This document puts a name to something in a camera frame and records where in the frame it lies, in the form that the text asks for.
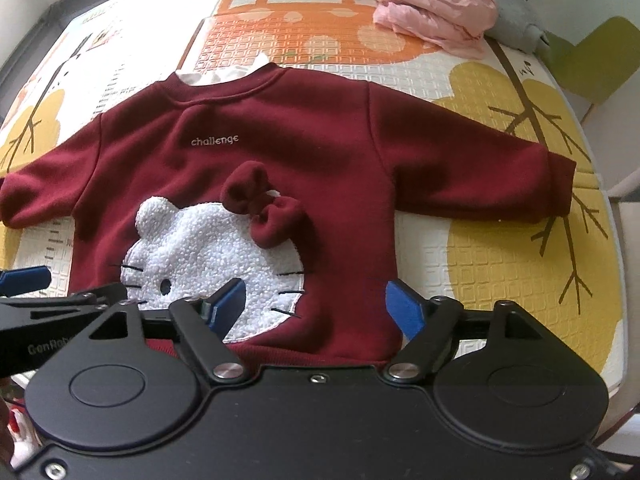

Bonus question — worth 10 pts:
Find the maroon sweatshirt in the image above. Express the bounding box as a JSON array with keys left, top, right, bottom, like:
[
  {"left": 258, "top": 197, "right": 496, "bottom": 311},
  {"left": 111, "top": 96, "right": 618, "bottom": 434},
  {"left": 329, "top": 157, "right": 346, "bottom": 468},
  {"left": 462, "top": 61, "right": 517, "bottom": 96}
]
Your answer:
[{"left": 0, "top": 60, "right": 578, "bottom": 366}]

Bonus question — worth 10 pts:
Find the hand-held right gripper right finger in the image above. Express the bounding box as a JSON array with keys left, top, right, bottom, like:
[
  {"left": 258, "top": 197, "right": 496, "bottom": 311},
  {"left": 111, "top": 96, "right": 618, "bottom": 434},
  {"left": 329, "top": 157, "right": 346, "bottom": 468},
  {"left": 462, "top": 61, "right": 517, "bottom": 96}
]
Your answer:
[{"left": 382, "top": 280, "right": 543, "bottom": 386}]

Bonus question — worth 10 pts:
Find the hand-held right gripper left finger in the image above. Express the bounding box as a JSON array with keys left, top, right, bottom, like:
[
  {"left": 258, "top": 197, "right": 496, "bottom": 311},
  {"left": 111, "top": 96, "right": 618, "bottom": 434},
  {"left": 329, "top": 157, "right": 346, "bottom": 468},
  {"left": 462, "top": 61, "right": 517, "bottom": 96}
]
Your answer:
[{"left": 85, "top": 278, "right": 251, "bottom": 385}]

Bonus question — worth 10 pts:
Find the pink garment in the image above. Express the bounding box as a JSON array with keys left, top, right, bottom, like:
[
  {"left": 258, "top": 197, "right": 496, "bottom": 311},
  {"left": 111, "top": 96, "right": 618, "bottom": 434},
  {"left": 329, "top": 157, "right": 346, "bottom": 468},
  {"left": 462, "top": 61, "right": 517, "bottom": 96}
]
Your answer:
[{"left": 365, "top": 0, "right": 498, "bottom": 58}]

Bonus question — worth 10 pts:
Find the printed foam play mat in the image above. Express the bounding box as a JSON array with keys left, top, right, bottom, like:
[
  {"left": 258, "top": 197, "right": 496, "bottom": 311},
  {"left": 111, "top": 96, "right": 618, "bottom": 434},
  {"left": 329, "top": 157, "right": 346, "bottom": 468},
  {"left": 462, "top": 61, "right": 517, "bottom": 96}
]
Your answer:
[{"left": 0, "top": 0, "right": 626, "bottom": 401}]

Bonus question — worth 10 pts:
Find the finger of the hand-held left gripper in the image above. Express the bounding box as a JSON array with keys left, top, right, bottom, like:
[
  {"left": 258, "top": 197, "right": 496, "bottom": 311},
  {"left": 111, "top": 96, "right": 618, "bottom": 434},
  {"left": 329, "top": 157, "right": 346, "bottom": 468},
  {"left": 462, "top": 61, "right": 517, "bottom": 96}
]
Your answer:
[
  {"left": 0, "top": 282, "right": 128, "bottom": 333},
  {"left": 0, "top": 267, "right": 52, "bottom": 297}
]

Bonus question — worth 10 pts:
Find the green chair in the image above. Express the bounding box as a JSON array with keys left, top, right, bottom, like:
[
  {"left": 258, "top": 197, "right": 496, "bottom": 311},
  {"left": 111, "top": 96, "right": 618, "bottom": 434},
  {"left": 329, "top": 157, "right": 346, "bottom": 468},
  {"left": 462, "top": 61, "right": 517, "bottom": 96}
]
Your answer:
[{"left": 550, "top": 15, "right": 640, "bottom": 126}]

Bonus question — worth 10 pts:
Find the white shirt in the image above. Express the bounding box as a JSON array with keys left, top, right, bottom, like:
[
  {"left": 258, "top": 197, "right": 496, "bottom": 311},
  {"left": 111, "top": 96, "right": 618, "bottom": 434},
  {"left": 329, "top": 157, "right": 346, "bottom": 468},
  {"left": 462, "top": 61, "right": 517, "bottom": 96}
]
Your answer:
[{"left": 177, "top": 52, "right": 268, "bottom": 86}]

